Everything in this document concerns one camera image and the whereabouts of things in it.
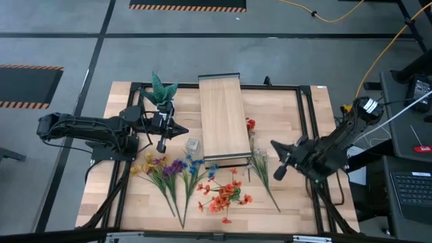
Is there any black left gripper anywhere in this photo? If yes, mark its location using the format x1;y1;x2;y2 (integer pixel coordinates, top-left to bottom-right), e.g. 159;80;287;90
148;108;190;140

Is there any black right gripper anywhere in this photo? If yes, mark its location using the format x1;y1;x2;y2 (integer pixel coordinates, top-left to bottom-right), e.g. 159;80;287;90
270;135;313;170

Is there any white artificial flower bunch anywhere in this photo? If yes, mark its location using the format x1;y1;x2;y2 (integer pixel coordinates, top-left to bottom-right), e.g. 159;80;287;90
248;148;281;213

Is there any purple artificial flower bunch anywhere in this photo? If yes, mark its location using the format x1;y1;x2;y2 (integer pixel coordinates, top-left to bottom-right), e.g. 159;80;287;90
153;157;185;229

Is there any blue artificial flower bunch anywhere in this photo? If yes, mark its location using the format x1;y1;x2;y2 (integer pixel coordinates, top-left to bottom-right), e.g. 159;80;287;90
182;154;220;230

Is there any red artificial flower bunch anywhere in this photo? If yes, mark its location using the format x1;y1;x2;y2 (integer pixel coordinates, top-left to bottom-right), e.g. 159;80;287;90
245;117;257;184

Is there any yellow artificial flower bunch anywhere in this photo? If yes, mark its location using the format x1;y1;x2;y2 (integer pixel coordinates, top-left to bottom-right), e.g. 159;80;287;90
130;152;176;217

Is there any orange artificial flower bunch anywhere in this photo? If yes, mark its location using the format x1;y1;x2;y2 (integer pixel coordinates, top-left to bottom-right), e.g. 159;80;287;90
196;167;253;225

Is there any clear square glass vase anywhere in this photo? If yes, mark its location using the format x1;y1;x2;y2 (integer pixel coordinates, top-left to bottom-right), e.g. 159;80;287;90
185;137;200;155

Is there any green plant in white pot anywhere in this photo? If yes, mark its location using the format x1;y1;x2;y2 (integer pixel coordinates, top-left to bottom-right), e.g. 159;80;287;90
140;71;179;117

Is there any dark grey desk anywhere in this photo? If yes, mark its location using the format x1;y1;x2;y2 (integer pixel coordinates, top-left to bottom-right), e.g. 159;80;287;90
366;157;432;243
379;70;432;163

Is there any black hazard-striped floor mat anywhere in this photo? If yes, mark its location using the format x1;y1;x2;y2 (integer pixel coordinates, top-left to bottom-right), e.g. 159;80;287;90
129;0;247;14
0;63;65;110

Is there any black keyboard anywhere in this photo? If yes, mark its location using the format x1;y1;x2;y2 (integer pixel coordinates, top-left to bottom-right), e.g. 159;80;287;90
389;171;432;223

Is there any black handheld device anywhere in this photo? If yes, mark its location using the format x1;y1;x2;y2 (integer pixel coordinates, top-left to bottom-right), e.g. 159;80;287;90
406;74;432;114

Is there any black desk base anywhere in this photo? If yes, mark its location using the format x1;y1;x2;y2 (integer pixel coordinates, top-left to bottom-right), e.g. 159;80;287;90
389;49;432;85

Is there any black rig crossbeam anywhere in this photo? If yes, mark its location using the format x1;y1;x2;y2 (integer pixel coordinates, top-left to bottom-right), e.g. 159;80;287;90
0;227;432;243

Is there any dark grey furniture leg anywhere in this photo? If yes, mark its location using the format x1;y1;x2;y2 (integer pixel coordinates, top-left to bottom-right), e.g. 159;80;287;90
0;147;27;163

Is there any black diagonal desk bar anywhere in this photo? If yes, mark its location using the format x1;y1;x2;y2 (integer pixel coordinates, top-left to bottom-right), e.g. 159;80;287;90
395;0;429;53

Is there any black aluminium table frame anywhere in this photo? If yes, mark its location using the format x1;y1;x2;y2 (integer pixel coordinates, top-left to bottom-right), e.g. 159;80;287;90
80;82;360;236

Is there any yellow extension cable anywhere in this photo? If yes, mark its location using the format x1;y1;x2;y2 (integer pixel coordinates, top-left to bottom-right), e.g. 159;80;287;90
277;0;365;24
340;0;432;114

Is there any white cable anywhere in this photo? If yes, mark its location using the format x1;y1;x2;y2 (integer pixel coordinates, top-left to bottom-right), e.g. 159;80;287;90
357;90;432;142

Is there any red-handled tool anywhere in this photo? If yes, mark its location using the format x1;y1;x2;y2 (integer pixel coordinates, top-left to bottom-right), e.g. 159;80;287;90
410;124;432;154

